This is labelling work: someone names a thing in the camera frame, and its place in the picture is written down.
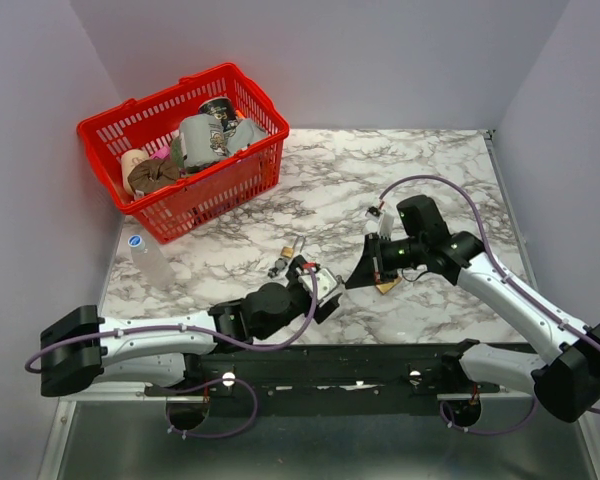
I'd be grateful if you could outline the large brass padlock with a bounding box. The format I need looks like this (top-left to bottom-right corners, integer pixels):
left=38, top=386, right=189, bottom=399
left=376, top=278, right=401, bottom=295

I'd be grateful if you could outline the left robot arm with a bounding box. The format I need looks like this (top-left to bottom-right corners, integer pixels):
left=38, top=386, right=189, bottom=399
left=25, top=256, right=343, bottom=398

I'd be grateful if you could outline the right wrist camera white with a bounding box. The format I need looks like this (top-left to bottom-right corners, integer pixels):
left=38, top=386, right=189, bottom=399
left=365, top=201, right=394, bottom=240

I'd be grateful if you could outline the red plastic shopping basket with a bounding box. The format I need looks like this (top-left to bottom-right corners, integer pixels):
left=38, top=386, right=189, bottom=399
left=77, top=63, right=290, bottom=244

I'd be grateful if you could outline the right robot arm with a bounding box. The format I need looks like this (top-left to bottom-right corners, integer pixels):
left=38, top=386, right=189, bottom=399
left=345, top=195, right=600, bottom=423

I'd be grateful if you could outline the beige cup in basket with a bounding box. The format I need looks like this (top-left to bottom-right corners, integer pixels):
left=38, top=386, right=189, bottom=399
left=120, top=149, right=149, bottom=196

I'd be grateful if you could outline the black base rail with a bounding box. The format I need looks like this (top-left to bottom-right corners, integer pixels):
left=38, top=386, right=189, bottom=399
left=174, top=344, right=499, bottom=417

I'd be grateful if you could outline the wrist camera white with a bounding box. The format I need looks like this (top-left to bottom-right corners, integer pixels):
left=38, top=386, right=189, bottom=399
left=299, top=268, right=342, bottom=305
left=365, top=201, right=394, bottom=240

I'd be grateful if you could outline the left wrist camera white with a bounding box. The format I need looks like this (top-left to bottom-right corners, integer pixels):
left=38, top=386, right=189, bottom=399
left=299, top=268, right=342, bottom=305

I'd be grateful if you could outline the black can in basket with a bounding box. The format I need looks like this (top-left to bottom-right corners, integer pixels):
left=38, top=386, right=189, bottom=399
left=198, top=96, right=242, bottom=134

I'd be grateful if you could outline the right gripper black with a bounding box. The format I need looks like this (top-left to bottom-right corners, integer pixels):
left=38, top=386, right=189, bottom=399
left=345, top=231, right=426, bottom=289

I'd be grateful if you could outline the astronaut keychain with keys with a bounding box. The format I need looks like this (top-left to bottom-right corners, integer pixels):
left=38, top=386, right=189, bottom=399
left=267, top=257, right=289, bottom=279

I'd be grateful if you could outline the small brass padlock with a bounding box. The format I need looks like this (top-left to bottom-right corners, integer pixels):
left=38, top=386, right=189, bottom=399
left=280, top=235, right=306, bottom=259

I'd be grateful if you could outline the clear plastic water bottle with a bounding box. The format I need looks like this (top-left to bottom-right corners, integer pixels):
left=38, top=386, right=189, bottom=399
left=127, top=234, right=175, bottom=290

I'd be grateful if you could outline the grey printed cloth roll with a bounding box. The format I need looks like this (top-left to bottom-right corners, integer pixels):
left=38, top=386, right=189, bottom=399
left=179, top=114, right=229, bottom=173

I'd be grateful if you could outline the grey cloth in basket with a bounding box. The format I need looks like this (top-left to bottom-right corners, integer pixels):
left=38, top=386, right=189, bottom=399
left=226, top=118, right=268, bottom=155

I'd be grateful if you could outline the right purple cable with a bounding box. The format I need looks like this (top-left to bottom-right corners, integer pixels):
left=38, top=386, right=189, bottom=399
left=378, top=175, right=600, bottom=416

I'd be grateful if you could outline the pink item in basket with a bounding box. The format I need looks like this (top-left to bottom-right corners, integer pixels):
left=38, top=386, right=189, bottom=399
left=150, top=145, right=171, bottom=160

